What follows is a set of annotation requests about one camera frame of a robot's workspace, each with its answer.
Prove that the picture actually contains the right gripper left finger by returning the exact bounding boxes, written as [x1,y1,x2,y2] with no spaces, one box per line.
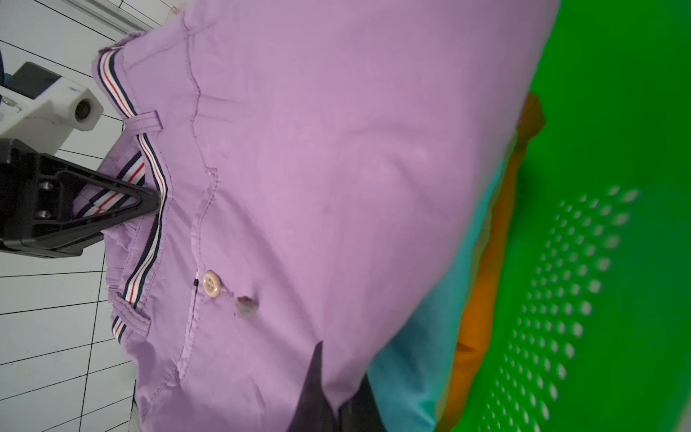
[287,342,338,432]

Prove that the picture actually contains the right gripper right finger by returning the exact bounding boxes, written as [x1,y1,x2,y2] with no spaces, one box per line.
[339,376,386,432]

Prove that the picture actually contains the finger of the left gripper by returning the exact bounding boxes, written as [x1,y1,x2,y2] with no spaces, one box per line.
[1,139,160,258]

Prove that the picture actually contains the teal pants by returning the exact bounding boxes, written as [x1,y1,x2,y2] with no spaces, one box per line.
[367,158,507,431]

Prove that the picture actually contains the orange pants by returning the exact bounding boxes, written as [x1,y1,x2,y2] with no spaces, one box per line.
[435,92,546,431]

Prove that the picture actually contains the green plastic basket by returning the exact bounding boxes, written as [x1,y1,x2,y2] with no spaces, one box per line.
[450,0,691,432]

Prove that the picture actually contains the purple pants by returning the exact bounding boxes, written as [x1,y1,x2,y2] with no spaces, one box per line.
[93,1,560,431]

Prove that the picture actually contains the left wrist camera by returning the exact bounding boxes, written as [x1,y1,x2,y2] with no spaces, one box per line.
[1,62,104,155]

